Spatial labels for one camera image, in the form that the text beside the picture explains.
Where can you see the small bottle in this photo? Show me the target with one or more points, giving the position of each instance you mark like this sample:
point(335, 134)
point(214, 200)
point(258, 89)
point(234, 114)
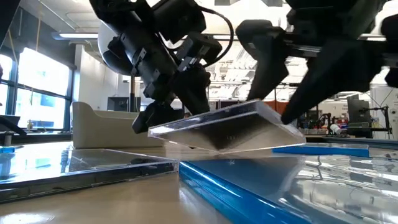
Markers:
point(30, 125)

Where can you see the window with dark frame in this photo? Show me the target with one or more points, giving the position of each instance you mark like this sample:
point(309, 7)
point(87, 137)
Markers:
point(43, 71)

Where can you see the white cup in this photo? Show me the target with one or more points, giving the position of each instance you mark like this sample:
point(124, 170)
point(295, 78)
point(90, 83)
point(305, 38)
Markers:
point(335, 129)

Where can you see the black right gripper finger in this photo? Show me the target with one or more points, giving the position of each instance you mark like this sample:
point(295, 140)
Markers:
point(345, 68)
point(269, 56)

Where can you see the linear ceiling light fixture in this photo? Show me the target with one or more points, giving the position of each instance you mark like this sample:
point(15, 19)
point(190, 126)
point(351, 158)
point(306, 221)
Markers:
point(77, 35)

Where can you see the black background robot arm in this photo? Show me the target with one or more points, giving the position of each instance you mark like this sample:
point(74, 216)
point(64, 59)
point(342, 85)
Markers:
point(328, 116)

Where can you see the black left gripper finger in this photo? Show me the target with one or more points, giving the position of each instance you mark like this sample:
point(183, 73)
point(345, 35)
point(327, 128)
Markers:
point(158, 115)
point(194, 90)

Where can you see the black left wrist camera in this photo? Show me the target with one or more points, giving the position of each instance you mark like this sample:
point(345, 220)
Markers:
point(202, 46)

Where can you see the black angled stand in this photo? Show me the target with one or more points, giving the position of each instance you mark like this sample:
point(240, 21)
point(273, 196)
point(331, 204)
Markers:
point(12, 124)

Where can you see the dark table edge rail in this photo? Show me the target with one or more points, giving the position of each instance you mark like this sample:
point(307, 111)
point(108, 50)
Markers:
point(382, 143)

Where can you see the black monitor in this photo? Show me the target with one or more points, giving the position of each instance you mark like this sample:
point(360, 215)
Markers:
point(359, 112)

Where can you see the orange partition wall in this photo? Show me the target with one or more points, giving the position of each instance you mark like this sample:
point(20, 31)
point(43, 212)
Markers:
point(276, 107)

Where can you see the beige plastic bin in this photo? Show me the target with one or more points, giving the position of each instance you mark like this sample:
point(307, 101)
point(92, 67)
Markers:
point(99, 133)

